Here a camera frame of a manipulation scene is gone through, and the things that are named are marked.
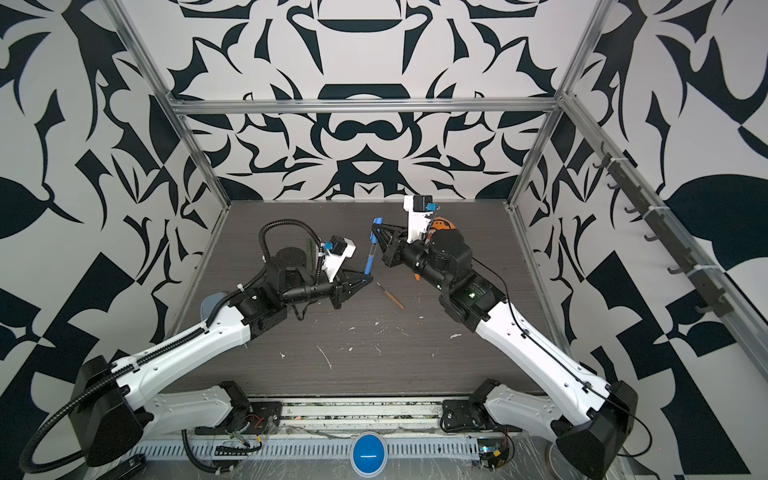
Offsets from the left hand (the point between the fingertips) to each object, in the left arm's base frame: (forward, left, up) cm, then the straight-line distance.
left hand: (372, 271), depth 68 cm
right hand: (+4, -1, +11) cm, 11 cm away
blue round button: (-32, +2, -27) cm, 42 cm away
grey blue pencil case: (+7, +51, -27) cm, 58 cm away
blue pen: (+1, 0, +3) cm, 4 cm away
